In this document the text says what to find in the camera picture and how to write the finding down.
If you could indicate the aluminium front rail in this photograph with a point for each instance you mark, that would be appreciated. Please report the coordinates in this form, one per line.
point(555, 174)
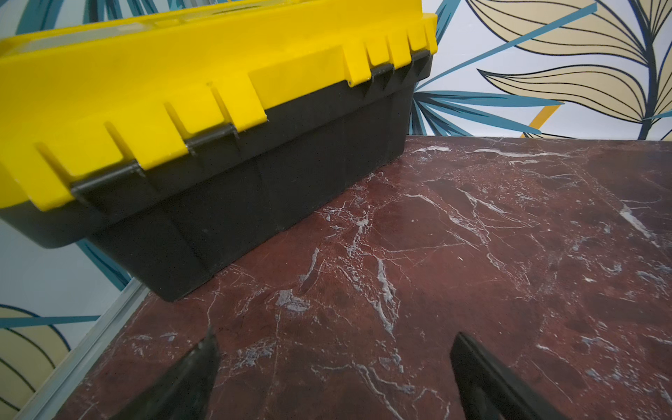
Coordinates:
point(66, 378)

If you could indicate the yellow black toolbox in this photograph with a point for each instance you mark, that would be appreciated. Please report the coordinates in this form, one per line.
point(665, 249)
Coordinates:
point(178, 142)

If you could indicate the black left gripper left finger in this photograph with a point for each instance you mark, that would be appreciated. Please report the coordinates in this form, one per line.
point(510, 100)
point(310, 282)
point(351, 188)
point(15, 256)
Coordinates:
point(184, 390)

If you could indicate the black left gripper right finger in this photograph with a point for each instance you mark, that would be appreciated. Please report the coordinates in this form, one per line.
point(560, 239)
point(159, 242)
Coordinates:
point(489, 389)

